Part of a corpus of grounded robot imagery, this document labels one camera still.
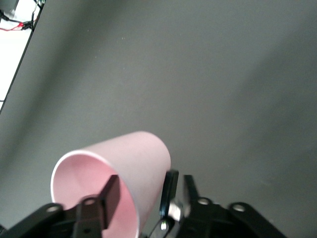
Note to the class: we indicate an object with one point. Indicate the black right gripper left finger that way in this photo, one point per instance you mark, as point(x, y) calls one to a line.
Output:
point(111, 196)

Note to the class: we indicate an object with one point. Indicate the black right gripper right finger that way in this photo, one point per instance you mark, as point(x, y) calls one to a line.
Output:
point(200, 218)

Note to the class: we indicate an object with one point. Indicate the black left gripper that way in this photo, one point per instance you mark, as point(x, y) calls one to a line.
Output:
point(163, 230)

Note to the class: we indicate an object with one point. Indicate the pink plastic cup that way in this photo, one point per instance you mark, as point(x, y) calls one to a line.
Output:
point(138, 158)

